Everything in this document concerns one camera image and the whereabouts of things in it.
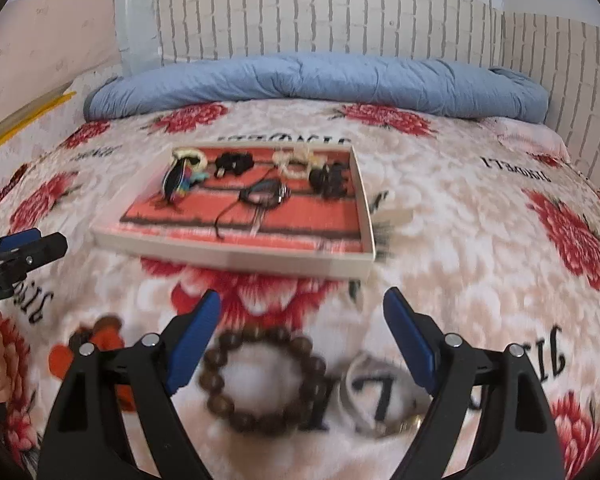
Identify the orange scrunchie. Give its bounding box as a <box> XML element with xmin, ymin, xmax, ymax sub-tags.
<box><xmin>47</xmin><ymin>324</ymin><xmax>136</xmax><ymax>413</ymax></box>

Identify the white strap gold watch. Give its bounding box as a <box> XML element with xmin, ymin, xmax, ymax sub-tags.
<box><xmin>337</xmin><ymin>352</ymin><xmax>431</xmax><ymax>439</ymax></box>

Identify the rainbow black claw clip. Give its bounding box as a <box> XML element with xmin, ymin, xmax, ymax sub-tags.
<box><xmin>160</xmin><ymin>159</ymin><xmax>209</xmax><ymax>207</ymax></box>

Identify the brown wooden bead bracelet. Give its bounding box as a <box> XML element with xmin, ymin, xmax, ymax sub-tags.
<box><xmin>197</xmin><ymin>324</ymin><xmax>330</xmax><ymax>437</ymax></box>

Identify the black cord bracelet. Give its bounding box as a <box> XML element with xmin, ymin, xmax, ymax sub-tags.
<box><xmin>214</xmin><ymin>168</ymin><xmax>290</xmax><ymax>241</ymax></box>

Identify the yellow strip at bedside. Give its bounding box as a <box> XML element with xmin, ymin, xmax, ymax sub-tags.
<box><xmin>0</xmin><ymin>87</ymin><xmax>76</xmax><ymax>147</ymax></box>

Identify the cream and pink hair clip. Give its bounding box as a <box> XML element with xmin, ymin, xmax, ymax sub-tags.
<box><xmin>172</xmin><ymin>148</ymin><xmax>208</xmax><ymax>172</ymax></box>

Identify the translucent plastic sheet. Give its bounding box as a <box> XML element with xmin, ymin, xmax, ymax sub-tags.
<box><xmin>114</xmin><ymin>0</ymin><xmax>161</xmax><ymax>76</ymax></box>

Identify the blue folded quilt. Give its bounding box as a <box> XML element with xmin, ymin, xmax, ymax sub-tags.
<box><xmin>83</xmin><ymin>52</ymin><xmax>550</xmax><ymax>124</ymax></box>

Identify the cream braided hair tie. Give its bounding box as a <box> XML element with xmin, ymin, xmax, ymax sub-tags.
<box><xmin>272</xmin><ymin>145</ymin><xmax>332</xmax><ymax>179</ymax></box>

